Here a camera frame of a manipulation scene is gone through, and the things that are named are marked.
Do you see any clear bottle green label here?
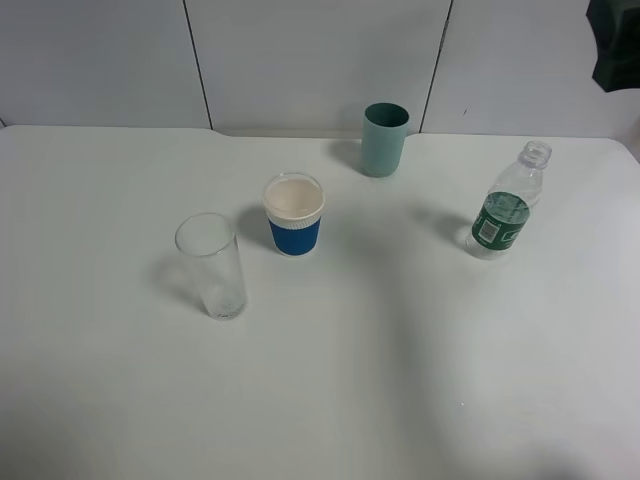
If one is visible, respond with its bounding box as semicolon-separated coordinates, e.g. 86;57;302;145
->
466;140;552;260

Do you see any teal green plastic cup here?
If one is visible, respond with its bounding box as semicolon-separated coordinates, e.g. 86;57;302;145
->
361;102;410;178

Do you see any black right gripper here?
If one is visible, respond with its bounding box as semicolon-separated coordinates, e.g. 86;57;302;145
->
586;0;639;92

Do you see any white cup blue sleeve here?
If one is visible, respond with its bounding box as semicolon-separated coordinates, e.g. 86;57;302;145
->
262;172;325;256

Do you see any tall clear drinking glass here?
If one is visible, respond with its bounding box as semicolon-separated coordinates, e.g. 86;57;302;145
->
174;212;248;319

